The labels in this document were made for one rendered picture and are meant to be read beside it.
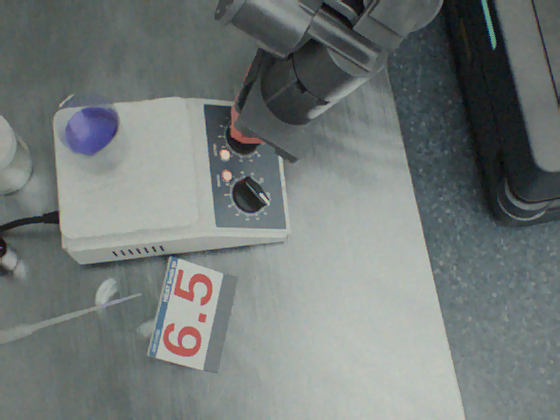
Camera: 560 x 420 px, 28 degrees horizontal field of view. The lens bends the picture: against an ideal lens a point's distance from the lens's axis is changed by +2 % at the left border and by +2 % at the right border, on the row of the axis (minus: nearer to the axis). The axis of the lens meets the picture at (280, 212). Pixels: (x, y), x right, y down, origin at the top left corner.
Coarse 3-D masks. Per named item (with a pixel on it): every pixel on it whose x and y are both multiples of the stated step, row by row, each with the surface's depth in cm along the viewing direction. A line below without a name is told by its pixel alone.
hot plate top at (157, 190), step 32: (128, 128) 99; (160, 128) 98; (64, 160) 98; (160, 160) 98; (192, 160) 98; (64, 192) 97; (96, 192) 97; (128, 192) 97; (160, 192) 97; (192, 192) 97; (64, 224) 96; (96, 224) 96; (128, 224) 96; (160, 224) 96; (192, 224) 96
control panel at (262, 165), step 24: (216, 120) 101; (216, 144) 101; (264, 144) 103; (216, 168) 100; (240, 168) 101; (264, 168) 102; (216, 192) 99; (264, 192) 102; (216, 216) 99; (240, 216) 100; (264, 216) 101
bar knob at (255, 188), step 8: (248, 176) 99; (240, 184) 100; (248, 184) 99; (256, 184) 99; (240, 192) 100; (248, 192) 100; (256, 192) 99; (240, 200) 100; (248, 200) 100; (256, 200) 100; (264, 200) 99; (240, 208) 100; (248, 208) 100; (256, 208) 100
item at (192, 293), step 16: (176, 272) 100; (192, 272) 101; (208, 272) 103; (176, 288) 100; (192, 288) 101; (208, 288) 102; (176, 304) 100; (192, 304) 101; (208, 304) 102; (176, 320) 100; (192, 320) 101; (176, 336) 100; (192, 336) 101; (160, 352) 99; (176, 352) 100; (192, 352) 101
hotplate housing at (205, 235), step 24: (192, 120) 101; (48, 216) 102; (288, 216) 103; (96, 240) 98; (120, 240) 98; (144, 240) 98; (168, 240) 98; (192, 240) 99; (216, 240) 100; (240, 240) 101; (264, 240) 102
